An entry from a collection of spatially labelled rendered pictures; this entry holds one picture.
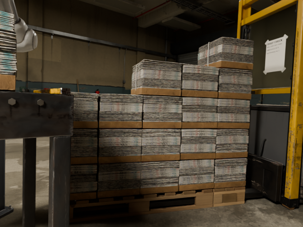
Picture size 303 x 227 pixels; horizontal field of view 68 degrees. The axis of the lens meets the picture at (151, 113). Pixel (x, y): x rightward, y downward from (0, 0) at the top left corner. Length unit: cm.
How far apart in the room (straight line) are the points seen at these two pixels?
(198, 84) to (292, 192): 108
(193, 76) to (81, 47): 727
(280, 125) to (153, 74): 125
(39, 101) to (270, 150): 206
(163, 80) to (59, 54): 703
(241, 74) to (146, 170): 101
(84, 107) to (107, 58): 761
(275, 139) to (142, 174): 128
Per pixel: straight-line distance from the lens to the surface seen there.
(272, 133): 235
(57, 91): 77
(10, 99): 66
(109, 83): 900
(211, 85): 173
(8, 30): 80
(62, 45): 851
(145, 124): 154
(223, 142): 182
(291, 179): 206
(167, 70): 160
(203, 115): 171
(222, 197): 195
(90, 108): 148
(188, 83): 165
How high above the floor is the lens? 79
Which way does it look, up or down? 3 degrees down
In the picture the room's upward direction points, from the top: 2 degrees clockwise
